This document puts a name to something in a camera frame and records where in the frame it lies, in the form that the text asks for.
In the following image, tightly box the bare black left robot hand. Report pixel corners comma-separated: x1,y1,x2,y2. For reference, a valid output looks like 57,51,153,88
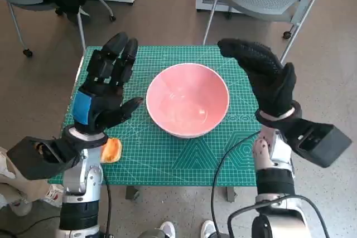
71,32,144,134

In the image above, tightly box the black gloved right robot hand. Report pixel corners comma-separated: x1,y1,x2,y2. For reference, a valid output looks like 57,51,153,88
217,38,297,118

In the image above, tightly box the long twisted bread loaf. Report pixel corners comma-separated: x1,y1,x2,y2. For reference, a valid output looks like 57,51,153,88
100,137,123,164

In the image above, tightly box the pink bowl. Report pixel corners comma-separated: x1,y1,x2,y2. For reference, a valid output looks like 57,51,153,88
146,64,230,139

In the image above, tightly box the green cutting mat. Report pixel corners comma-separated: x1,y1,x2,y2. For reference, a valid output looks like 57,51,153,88
47,45,263,187

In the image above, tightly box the white shoe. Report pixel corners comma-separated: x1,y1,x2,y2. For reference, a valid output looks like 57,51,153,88
201,220,219,238
160,221,176,238

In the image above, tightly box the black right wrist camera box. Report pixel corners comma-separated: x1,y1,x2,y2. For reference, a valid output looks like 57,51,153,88
288,118,353,168

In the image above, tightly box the grey table leg bracket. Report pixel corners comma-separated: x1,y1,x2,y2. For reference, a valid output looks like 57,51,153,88
226,186,238,202
125,186,139,201

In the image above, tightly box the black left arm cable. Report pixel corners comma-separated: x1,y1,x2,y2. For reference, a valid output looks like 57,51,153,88
104,183,114,235

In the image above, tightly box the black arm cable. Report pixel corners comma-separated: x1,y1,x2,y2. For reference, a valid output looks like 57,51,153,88
104,183,114,235
226,198,330,238
210,131,262,238

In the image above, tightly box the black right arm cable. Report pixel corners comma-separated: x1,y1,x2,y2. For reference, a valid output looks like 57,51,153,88
210,131,262,238
226,198,330,238

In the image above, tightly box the black floor cable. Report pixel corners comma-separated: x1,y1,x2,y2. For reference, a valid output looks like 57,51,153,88
0,215,61,235

